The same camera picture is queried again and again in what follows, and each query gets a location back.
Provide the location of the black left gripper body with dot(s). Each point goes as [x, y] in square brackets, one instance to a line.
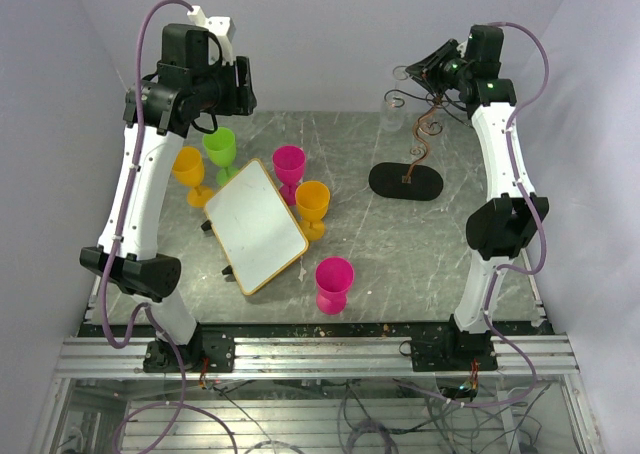
[233, 99]

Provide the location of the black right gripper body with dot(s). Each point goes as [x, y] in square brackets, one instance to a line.
[450, 75]

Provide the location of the green wine glass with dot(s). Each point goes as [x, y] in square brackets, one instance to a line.
[220, 147]

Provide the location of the pink wine glass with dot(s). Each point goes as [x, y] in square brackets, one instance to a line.
[334, 278]
[289, 162]

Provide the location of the orange wine glass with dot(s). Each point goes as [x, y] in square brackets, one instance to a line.
[312, 202]
[189, 170]

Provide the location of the pink wine glass front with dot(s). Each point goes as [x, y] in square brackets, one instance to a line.
[334, 278]

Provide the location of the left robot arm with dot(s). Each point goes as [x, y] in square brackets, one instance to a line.
[197, 73]

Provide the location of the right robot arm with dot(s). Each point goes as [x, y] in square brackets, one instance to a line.
[512, 216]

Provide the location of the yellow-framed whiteboard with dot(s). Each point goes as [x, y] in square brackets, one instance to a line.
[257, 231]

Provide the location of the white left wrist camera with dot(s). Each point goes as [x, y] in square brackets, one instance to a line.
[223, 27]

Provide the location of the copper wire glass rack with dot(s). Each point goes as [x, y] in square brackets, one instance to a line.
[414, 181]

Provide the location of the aluminium mounting rail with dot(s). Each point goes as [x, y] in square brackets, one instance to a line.
[273, 358]

